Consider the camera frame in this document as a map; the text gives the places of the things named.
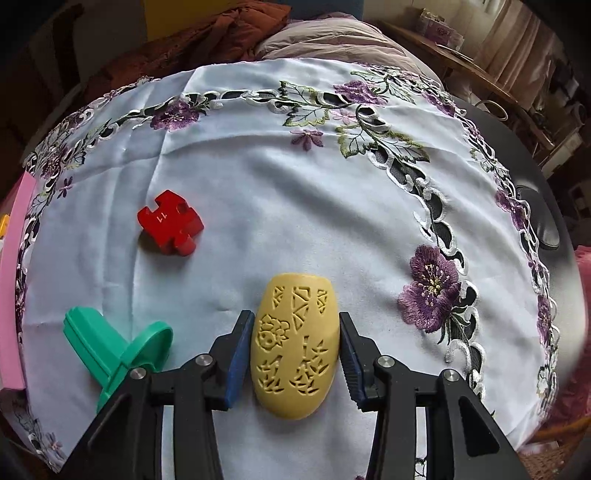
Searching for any orange-yellow curved piece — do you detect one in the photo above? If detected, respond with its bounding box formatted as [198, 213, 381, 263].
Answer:
[0, 214, 10, 239]

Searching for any pink curtain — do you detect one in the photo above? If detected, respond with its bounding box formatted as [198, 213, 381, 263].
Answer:
[475, 1, 567, 109]

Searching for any teal green flanged piece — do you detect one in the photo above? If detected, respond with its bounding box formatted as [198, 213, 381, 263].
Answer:
[63, 307, 173, 412]

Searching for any wooden side table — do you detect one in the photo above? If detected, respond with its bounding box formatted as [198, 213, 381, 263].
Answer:
[377, 20, 555, 154]

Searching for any rust brown quilted jacket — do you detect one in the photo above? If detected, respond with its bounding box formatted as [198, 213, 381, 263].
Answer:
[83, 1, 291, 102]

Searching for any red puzzle-shaped block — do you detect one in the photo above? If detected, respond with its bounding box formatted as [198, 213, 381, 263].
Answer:
[136, 190, 204, 256]

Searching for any pink box on side table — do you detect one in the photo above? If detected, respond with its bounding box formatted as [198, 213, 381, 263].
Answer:
[415, 9, 464, 51]

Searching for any yellow carved oval object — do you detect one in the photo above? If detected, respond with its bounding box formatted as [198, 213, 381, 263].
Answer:
[250, 273, 339, 420]

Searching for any pinkish grey pillow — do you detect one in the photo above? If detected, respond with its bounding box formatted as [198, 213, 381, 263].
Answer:
[254, 12, 440, 81]

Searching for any white embroidered floral tablecloth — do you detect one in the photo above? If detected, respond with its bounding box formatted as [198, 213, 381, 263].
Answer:
[14, 59, 559, 469]

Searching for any pink shallow tray box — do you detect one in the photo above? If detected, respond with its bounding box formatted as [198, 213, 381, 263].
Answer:
[0, 173, 36, 391]

